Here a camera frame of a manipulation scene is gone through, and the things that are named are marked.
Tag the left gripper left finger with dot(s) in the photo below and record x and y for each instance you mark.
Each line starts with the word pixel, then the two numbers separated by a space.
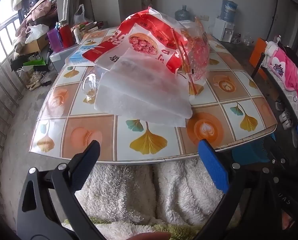
pixel 37 218

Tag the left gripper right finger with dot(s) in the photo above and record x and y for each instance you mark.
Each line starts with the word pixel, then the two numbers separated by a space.
pixel 260 200

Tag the blue medicine box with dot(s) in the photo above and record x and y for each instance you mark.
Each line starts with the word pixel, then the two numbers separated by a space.
pixel 76 59

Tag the white tissue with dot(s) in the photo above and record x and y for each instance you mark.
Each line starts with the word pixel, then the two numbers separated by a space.
pixel 139 87

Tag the red white paper food bag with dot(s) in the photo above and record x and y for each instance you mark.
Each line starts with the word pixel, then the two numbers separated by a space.
pixel 147 32

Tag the Pepsi plastic bottle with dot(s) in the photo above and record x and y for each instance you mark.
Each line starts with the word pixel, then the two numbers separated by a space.
pixel 90 85

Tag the clear red-dotted plastic bag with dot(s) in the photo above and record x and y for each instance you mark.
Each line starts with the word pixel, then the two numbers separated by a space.
pixel 190 41

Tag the person's left hand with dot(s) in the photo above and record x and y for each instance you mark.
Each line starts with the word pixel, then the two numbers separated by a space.
pixel 151 236

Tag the pink floral blanket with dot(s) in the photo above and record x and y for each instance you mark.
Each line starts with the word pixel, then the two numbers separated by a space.
pixel 279 63

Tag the white fluffy blanket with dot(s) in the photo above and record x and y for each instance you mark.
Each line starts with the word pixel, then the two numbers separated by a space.
pixel 178 197

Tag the orange chair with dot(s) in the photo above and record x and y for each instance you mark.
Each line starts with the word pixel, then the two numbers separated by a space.
pixel 259 48

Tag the white water dispenser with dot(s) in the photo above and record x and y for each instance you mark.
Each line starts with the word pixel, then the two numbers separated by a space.
pixel 223 31

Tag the green paper bag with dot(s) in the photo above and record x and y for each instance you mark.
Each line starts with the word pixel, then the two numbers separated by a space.
pixel 36 62

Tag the grey storage box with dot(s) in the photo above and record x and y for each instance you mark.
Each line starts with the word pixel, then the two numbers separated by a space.
pixel 58 59

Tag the blue water jug on floor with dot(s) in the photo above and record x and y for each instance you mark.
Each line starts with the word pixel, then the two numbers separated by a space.
pixel 183 14

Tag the cardboard box with clothes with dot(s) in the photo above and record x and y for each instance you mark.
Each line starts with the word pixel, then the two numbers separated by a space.
pixel 30 39

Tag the red thermos bottle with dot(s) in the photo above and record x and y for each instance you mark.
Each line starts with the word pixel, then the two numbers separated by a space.
pixel 65 34

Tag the purple container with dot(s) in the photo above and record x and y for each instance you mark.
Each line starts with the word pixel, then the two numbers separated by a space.
pixel 55 40

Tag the white small bottle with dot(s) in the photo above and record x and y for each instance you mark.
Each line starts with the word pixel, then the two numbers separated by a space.
pixel 77 35

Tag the white plastic bag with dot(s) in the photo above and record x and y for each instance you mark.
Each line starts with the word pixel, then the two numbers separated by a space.
pixel 79 16

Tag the grey curtain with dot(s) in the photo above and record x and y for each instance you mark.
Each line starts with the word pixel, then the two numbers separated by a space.
pixel 69 2

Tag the black bed frame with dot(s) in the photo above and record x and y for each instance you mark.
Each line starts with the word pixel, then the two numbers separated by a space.
pixel 286 97

